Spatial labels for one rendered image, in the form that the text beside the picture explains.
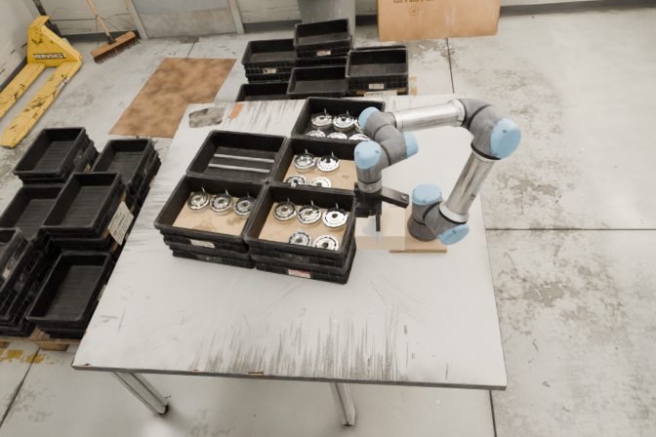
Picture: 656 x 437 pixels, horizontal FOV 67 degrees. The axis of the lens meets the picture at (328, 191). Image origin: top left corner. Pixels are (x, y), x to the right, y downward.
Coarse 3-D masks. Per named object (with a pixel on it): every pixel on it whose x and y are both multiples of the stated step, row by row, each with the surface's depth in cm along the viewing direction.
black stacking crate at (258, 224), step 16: (272, 192) 210; (288, 192) 208; (304, 192) 205; (320, 192) 202; (320, 208) 209; (352, 208) 195; (256, 224) 198; (352, 224) 195; (272, 256) 195; (288, 256) 191; (304, 256) 188; (320, 256) 186
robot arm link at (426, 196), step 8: (424, 184) 194; (432, 184) 194; (416, 192) 192; (424, 192) 191; (432, 192) 190; (440, 192) 190; (416, 200) 190; (424, 200) 189; (432, 200) 187; (440, 200) 189; (416, 208) 193; (424, 208) 190; (416, 216) 197; (424, 216) 190
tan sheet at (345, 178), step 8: (344, 160) 227; (344, 168) 223; (352, 168) 222; (288, 176) 224; (304, 176) 223; (312, 176) 222; (320, 176) 222; (328, 176) 221; (336, 176) 220; (344, 176) 220; (352, 176) 219; (336, 184) 217; (344, 184) 216; (352, 184) 216
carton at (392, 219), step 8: (384, 208) 167; (392, 208) 166; (400, 208) 166; (384, 216) 165; (392, 216) 164; (400, 216) 164; (360, 224) 163; (384, 224) 162; (392, 224) 162; (400, 224) 161; (360, 232) 161; (384, 232) 160; (392, 232) 159; (400, 232) 159; (360, 240) 162; (368, 240) 161; (376, 240) 161; (384, 240) 161; (392, 240) 160; (400, 240) 160; (360, 248) 165; (368, 248) 165; (376, 248) 164; (384, 248) 164; (392, 248) 163; (400, 248) 163
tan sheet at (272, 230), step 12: (276, 204) 213; (348, 216) 204; (264, 228) 205; (276, 228) 204; (288, 228) 203; (300, 228) 203; (312, 228) 202; (324, 228) 201; (276, 240) 200; (312, 240) 198
